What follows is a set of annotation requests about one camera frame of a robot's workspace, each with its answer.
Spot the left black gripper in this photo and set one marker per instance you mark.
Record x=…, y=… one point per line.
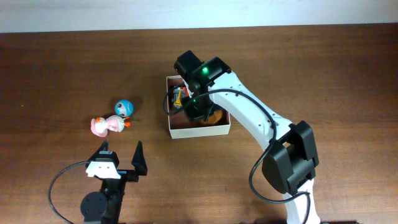
x=125, y=173

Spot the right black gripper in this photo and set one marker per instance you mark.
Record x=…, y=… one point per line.
x=195, y=111

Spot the brown plush bear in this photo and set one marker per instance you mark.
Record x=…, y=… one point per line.
x=215, y=118

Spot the grey red toy truck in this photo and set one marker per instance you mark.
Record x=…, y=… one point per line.
x=178, y=94

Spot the pink white duck toy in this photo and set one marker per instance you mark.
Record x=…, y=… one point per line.
x=115, y=123

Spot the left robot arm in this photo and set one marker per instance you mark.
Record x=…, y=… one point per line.
x=104, y=206

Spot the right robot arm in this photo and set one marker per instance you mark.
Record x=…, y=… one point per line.
x=289, y=155

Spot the white cardboard box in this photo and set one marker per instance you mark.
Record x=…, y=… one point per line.
x=181, y=127

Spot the blue ball toy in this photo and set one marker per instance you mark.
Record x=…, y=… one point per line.
x=124, y=108

